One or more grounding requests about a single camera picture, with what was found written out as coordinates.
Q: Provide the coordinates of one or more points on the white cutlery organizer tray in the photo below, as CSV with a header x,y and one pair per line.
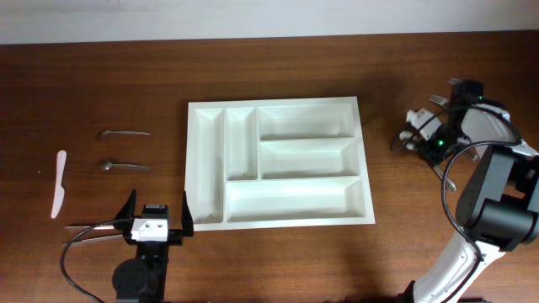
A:
x,y
276,163

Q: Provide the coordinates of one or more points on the white plastic knife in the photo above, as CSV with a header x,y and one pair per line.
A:
x,y
59,192

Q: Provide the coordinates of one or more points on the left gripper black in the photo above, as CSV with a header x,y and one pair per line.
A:
x,y
126,213

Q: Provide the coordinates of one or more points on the upper metal table knife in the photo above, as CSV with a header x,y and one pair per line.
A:
x,y
98,228

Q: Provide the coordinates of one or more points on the lower left metal teaspoon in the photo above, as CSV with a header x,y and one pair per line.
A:
x,y
108,165

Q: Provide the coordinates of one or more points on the metal table knife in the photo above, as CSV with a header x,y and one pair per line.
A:
x,y
96,239
98,228

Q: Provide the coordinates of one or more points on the metal fork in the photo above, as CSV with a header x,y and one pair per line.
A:
x,y
453,81
441,101

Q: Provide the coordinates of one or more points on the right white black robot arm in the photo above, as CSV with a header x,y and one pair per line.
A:
x,y
489,184

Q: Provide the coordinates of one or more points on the metal teaspoon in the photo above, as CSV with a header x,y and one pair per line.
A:
x,y
105,133
108,165

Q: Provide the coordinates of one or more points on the upper left metal teaspoon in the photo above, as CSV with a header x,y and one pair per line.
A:
x,y
105,133

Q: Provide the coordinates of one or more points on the lower metal table knife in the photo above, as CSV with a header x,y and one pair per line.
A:
x,y
96,239

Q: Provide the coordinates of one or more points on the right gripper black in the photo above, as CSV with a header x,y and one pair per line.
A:
x,y
428,151

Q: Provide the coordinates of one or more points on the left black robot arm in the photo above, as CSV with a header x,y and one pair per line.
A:
x,y
143,278

